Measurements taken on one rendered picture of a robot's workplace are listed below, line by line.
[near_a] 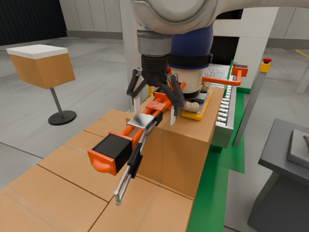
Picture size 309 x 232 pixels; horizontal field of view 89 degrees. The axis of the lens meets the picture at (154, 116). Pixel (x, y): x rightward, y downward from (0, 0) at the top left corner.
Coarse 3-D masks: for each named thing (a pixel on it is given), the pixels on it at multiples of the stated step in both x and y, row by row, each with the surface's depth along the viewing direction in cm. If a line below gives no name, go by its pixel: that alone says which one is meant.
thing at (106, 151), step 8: (112, 136) 40; (120, 136) 41; (104, 144) 38; (112, 144) 38; (120, 144) 38; (128, 144) 38; (88, 152) 36; (96, 152) 36; (104, 152) 36; (112, 152) 36; (120, 152) 36; (128, 152) 39; (104, 160) 35; (112, 160) 34; (120, 160) 37; (120, 168) 38
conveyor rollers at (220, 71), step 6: (210, 66) 298; (216, 66) 302; (222, 66) 298; (228, 66) 301; (204, 72) 266; (210, 72) 269; (216, 72) 266; (222, 72) 269; (228, 72) 266; (222, 78) 241; (210, 84) 225; (216, 84) 222; (222, 84) 220; (228, 90) 203; (228, 96) 189; (222, 102) 176; (228, 102) 175; (222, 108) 170; (228, 108) 169; (222, 114) 155; (222, 120) 148
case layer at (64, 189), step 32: (96, 128) 136; (64, 160) 106; (0, 192) 87; (32, 192) 87; (64, 192) 87; (96, 192) 87; (128, 192) 87; (160, 192) 87; (0, 224) 74; (32, 224) 74; (64, 224) 74; (96, 224) 74; (128, 224) 74; (160, 224) 74
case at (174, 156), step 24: (216, 96) 98; (168, 120) 76; (192, 120) 76; (216, 120) 106; (168, 144) 73; (192, 144) 67; (144, 168) 92; (168, 168) 82; (192, 168) 74; (192, 192) 83
